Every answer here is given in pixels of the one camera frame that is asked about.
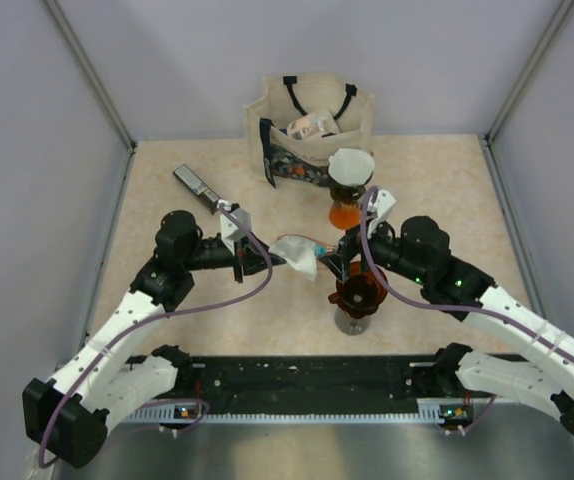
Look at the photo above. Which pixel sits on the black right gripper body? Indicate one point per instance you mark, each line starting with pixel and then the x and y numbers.
pixel 388 251

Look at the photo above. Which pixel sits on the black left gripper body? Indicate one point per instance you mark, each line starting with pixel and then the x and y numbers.
pixel 214 256

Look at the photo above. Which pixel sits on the dark green glass dripper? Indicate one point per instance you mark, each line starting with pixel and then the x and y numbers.
pixel 347 194

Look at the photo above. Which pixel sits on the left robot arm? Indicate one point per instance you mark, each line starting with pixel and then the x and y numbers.
pixel 70 415

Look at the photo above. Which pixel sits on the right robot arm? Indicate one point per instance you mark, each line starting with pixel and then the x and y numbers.
pixel 545 381

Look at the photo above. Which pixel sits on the black rectangular box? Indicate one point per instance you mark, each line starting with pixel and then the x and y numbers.
pixel 201 191

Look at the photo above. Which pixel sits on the pink liquid soap bottle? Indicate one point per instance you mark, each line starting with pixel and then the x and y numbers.
pixel 320 247

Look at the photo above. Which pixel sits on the dark glass beaker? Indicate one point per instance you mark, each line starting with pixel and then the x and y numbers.
pixel 351 326

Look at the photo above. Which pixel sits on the beige canvas tote bag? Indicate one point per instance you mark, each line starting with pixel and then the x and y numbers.
pixel 275 156

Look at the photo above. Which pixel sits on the pink pouch in bag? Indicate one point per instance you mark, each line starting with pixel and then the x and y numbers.
pixel 318 124

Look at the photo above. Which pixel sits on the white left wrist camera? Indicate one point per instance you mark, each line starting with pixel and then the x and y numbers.
pixel 235 223

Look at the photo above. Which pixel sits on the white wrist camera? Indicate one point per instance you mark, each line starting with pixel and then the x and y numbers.
pixel 235 223
pixel 376 207

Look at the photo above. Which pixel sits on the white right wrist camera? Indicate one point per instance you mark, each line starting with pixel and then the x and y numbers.
pixel 376 207

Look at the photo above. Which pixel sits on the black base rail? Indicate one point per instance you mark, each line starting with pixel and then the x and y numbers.
pixel 303 385

